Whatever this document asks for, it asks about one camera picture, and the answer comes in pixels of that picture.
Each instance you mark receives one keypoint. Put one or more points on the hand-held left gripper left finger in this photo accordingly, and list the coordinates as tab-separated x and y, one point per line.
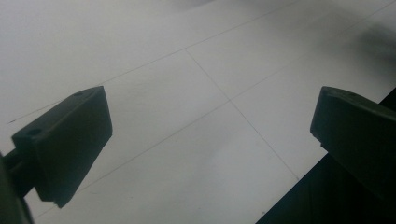
71	140

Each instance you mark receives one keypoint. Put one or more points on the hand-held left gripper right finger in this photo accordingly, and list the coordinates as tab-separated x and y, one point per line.
358	130

